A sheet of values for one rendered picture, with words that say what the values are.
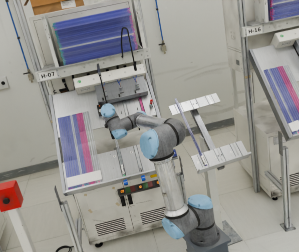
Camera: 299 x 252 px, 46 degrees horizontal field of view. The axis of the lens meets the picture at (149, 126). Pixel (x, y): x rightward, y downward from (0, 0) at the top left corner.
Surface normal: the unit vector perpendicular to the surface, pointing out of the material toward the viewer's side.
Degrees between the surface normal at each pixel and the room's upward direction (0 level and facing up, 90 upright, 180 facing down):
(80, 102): 43
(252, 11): 90
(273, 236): 0
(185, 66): 90
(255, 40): 90
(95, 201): 90
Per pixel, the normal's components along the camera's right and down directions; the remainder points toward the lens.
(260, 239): -0.18, -0.91
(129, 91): -0.02, -0.44
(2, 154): 0.16, 0.34
